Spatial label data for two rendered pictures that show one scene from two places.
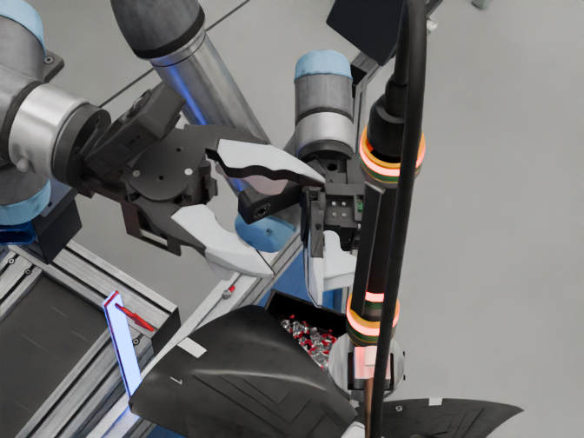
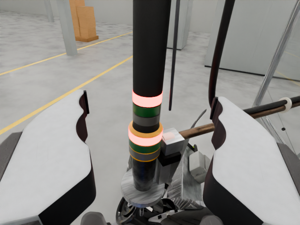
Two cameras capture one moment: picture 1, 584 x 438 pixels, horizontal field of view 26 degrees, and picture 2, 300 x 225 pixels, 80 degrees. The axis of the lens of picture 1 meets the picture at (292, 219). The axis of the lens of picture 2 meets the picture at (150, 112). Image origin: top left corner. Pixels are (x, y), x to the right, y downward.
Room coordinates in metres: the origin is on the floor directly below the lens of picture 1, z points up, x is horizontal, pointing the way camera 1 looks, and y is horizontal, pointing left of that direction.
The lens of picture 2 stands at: (0.57, 0.09, 1.71)
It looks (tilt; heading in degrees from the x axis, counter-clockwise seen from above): 33 degrees down; 242
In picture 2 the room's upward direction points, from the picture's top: 4 degrees clockwise
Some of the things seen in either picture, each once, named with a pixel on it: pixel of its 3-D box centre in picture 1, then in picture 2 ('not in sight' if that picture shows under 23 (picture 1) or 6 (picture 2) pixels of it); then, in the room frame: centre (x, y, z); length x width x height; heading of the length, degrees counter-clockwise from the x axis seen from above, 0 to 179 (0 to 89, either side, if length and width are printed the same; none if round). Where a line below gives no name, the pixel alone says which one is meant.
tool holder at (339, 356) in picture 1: (368, 355); (149, 164); (0.48, -0.07, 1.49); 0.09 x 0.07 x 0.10; 179
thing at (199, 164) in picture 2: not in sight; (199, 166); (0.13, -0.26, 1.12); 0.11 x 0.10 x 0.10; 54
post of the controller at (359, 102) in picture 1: (350, 114); not in sight; (1.13, -0.09, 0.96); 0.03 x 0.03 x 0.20; 54
